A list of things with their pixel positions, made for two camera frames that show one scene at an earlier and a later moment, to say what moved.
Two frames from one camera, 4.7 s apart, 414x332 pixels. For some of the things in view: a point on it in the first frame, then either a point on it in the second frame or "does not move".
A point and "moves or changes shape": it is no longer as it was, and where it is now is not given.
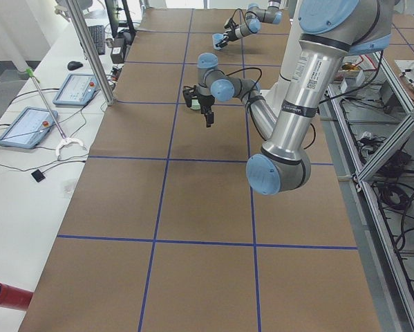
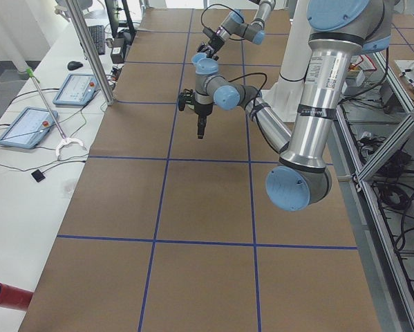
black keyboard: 98,34 does not move
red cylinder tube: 7,296 does not move
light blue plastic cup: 216,38 moves or changes shape
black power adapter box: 118,50 does not move
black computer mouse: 72,65 does not move
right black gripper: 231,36 → 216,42
